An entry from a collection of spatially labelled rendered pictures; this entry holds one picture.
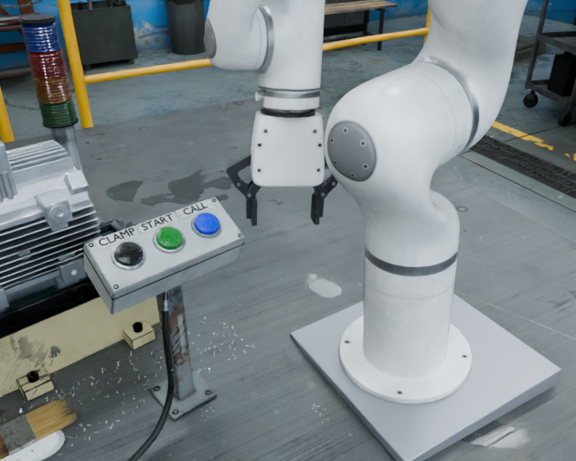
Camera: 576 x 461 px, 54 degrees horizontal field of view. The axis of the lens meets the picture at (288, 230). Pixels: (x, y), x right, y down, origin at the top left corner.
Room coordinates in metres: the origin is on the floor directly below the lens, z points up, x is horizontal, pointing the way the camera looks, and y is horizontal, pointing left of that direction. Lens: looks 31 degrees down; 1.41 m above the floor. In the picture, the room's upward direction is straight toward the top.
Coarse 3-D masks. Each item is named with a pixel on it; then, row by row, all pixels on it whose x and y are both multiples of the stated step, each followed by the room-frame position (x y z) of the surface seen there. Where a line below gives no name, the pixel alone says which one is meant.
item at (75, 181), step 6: (66, 174) 0.65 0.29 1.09; (72, 174) 0.66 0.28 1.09; (78, 174) 0.66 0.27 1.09; (66, 180) 0.66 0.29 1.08; (72, 180) 0.65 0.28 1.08; (78, 180) 0.65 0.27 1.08; (84, 180) 0.66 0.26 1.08; (72, 186) 0.64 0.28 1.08; (78, 186) 0.65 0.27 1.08; (84, 186) 0.65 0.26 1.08; (72, 192) 0.65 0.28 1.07; (78, 192) 0.65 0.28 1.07
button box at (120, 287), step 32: (160, 224) 0.55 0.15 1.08; (192, 224) 0.56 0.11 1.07; (224, 224) 0.58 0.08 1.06; (96, 256) 0.50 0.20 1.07; (160, 256) 0.51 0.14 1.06; (192, 256) 0.52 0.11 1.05; (224, 256) 0.56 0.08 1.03; (96, 288) 0.50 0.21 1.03; (128, 288) 0.47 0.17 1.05; (160, 288) 0.51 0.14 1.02
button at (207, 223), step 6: (198, 216) 0.57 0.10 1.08; (204, 216) 0.57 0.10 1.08; (210, 216) 0.58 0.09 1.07; (198, 222) 0.56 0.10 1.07; (204, 222) 0.56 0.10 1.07; (210, 222) 0.57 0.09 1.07; (216, 222) 0.57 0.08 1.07; (198, 228) 0.56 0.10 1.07; (204, 228) 0.56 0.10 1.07; (210, 228) 0.56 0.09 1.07; (216, 228) 0.56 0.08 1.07
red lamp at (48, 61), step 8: (32, 56) 0.98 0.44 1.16; (40, 56) 0.98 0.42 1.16; (48, 56) 0.98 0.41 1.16; (56, 56) 0.99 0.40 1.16; (32, 64) 0.98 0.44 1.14; (40, 64) 0.98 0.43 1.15; (48, 64) 0.98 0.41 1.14; (56, 64) 0.99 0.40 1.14; (64, 64) 1.01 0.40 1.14; (32, 72) 0.99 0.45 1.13; (40, 72) 0.98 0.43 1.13; (48, 72) 0.98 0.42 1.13; (56, 72) 0.99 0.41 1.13; (64, 72) 1.00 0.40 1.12
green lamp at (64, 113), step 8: (40, 104) 0.99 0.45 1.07; (48, 104) 0.98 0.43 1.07; (56, 104) 0.98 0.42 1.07; (64, 104) 0.99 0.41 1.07; (72, 104) 1.01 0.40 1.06; (48, 112) 0.98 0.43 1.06; (56, 112) 0.98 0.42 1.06; (64, 112) 0.98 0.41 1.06; (72, 112) 1.00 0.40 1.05; (48, 120) 0.98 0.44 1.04; (56, 120) 0.98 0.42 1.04; (64, 120) 0.98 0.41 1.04; (72, 120) 1.00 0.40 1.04
